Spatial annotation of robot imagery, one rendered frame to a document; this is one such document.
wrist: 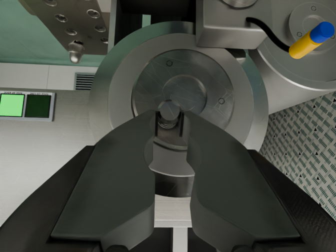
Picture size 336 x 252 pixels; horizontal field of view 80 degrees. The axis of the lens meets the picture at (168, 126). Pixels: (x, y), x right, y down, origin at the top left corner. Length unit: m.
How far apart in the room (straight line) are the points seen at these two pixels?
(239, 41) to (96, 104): 0.12
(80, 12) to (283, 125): 0.41
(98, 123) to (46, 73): 3.26
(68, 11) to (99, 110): 0.33
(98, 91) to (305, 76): 0.18
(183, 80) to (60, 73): 3.20
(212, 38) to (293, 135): 0.22
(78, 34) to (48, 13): 0.07
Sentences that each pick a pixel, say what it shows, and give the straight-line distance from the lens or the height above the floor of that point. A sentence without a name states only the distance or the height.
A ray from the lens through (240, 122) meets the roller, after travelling 0.17.
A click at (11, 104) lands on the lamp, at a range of 0.60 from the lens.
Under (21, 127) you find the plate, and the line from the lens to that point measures 0.58.
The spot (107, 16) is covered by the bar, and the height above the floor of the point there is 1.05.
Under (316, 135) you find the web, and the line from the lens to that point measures 0.31.
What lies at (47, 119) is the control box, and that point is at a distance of 0.55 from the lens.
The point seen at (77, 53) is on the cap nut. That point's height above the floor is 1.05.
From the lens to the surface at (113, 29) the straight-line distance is 0.20.
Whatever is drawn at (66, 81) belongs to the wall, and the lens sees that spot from 3.26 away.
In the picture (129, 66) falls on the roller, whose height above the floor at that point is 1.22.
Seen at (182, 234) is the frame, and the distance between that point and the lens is 0.53.
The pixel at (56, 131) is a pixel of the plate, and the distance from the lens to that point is 0.54.
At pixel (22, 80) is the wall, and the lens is 3.54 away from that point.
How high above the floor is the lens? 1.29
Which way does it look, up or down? 8 degrees down
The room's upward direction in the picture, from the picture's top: 179 degrees counter-clockwise
